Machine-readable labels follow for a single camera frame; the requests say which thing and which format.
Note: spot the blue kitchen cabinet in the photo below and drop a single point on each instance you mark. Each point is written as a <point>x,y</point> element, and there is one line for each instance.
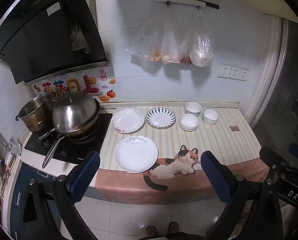
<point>13,212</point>

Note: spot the person's left foot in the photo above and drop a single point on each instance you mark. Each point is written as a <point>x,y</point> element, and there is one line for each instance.
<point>151,231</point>

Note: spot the white plate with grey print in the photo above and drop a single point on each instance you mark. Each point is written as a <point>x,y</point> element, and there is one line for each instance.
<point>136,155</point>

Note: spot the person's foot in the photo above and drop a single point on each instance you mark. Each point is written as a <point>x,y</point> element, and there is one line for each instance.
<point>151,231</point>
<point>174,228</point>

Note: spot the wall hook rail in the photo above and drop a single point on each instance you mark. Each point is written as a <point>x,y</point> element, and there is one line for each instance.
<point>186,1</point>

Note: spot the clear plastic bag orange contents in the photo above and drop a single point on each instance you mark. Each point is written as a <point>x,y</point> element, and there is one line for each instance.
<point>149,45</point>

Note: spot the black glass gas stove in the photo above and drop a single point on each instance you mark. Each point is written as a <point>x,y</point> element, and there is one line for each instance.
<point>89,150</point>

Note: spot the striped cat print table mat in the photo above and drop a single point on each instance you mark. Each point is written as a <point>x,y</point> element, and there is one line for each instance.
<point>214,140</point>

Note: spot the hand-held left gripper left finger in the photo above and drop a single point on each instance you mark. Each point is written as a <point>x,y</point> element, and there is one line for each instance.
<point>86,175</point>

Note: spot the white plate with blue stripes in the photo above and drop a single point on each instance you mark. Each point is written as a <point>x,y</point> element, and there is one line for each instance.
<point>160,117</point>

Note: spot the steel dome lid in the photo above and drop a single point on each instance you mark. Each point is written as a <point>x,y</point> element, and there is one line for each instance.
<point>74,112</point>

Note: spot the white bowl with black rim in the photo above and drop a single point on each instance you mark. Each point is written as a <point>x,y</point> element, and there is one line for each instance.
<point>210,117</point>

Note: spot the clear plastic bag red contents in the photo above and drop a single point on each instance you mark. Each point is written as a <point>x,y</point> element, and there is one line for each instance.
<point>186,58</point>

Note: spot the person's right foot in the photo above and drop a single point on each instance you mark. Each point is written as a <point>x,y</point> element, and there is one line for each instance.
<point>174,228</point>

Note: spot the white plate with pink flowers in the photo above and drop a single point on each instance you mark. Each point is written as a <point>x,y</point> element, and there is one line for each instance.
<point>127,121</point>

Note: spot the black range hood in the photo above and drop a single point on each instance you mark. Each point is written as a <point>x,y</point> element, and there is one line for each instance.
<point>38,42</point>

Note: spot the small brown square tag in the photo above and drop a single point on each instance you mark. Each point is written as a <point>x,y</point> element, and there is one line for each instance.
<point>234,128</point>

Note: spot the white door frame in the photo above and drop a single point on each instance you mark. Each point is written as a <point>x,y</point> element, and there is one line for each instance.
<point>274,80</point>

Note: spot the tall steel pot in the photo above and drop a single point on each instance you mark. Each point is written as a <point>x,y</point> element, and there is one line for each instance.
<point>33,115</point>

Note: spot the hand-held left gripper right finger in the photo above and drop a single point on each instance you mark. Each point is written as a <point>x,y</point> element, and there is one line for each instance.
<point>215,172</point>

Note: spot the white bowl with blue pattern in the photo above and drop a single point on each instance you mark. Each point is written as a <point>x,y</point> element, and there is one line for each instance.
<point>192,108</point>

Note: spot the plain white bowl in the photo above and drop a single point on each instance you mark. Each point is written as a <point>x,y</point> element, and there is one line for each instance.
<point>188,122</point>

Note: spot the clear plastic bag pale contents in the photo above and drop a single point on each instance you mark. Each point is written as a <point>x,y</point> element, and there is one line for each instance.
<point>201,50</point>

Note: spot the clear plastic bag with eggs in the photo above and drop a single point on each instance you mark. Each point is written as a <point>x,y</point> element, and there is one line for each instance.
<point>170,52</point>

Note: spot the colourful wall sticker set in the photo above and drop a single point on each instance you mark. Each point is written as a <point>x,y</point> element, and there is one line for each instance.
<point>75,85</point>

